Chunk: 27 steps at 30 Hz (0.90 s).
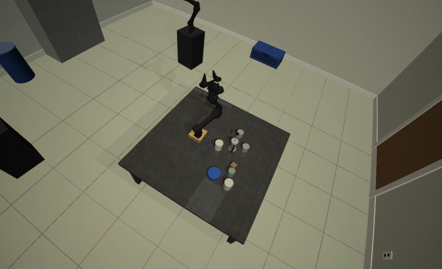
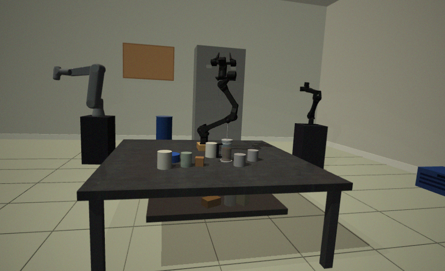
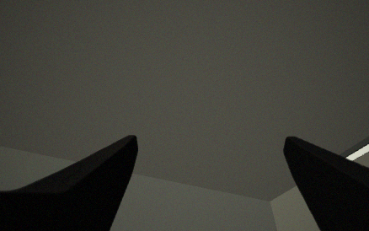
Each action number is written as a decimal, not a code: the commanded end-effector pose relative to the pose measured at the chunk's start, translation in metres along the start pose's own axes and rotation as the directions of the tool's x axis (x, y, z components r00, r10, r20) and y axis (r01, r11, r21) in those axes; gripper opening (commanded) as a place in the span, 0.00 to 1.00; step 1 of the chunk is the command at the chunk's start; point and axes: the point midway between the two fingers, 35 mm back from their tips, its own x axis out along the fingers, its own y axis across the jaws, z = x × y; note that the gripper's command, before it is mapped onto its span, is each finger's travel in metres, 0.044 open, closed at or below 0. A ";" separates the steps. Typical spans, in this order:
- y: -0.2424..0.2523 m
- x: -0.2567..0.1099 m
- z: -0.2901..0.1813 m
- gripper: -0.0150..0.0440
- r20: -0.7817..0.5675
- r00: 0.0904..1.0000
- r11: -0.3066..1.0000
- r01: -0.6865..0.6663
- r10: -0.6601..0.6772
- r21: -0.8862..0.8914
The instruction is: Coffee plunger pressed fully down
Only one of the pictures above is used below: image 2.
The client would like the blue cylinder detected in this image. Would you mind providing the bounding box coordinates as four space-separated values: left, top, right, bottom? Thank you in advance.
172 152 180 163

